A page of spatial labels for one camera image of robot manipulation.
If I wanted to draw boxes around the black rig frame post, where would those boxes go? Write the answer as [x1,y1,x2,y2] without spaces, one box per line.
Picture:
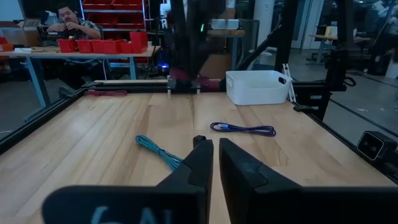
[234,0,300,73]

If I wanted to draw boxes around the white folding stand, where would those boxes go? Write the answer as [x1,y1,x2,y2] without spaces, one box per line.
[282,63,297,103]

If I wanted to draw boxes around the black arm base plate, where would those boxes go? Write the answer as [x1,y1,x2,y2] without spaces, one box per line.
[167,75,201,95]

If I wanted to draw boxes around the wooden background work table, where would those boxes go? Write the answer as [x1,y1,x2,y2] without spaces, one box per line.
[0,43,162,123]

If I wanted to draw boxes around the black table-level camera box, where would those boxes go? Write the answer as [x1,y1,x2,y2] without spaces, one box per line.
[356,130,398,164]

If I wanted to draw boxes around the white pillar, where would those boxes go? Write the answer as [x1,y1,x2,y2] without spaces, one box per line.
[252,0,275,32]

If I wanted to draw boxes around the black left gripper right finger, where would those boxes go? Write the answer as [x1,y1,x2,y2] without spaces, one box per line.
[219,138,398,224]

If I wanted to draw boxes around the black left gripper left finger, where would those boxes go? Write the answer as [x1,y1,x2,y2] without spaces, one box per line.
[42,135,215,224]

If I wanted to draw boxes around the red bin shelf rack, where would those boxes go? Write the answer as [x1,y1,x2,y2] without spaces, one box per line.
[79,0,147,32]

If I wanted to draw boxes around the red braided USB-C cable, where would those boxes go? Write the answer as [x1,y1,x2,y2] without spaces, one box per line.
[83,89,128,97]

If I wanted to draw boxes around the black post with cable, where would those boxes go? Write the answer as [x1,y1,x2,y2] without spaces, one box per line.
[324,0,358,93]

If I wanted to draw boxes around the tall red plastic bin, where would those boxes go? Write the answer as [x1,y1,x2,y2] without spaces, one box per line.
[129,30,149,54]

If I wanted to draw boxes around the grey metal box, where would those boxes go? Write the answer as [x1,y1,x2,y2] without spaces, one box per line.
[210,18,241,30]

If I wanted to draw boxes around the black table clamp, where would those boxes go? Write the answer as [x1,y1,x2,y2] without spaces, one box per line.
[292,105,315,113]

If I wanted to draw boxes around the light wooden background desk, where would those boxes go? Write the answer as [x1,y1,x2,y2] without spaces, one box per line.
[308,33,373,65]

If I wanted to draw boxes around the light wooden board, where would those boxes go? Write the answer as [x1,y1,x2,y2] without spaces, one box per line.
[93,79,169,85]

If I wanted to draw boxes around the brown cardboard box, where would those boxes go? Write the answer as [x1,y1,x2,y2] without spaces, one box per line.
[198,53,233,80]

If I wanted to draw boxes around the black aluminium table frame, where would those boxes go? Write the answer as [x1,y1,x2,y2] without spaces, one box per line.
[0,79,398,184]

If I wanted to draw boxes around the black corner bracket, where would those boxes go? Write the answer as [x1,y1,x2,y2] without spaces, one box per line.
[58,85,78,100]

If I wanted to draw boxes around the person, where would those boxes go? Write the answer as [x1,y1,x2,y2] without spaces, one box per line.
[45,4,103,40]

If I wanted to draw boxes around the cardboard box on table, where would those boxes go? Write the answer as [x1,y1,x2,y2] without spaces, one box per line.
[17,18,42,47]

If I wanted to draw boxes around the white plastic bin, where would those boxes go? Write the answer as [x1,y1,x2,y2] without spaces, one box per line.
[226,70,294,106]

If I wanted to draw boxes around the teal braided USB-C cable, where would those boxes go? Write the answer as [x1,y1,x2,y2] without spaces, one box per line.
[135,134,184,171]

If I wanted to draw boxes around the blue braided USB-C cable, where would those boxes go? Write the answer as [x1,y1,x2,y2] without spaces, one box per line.
[210,121,277,138]

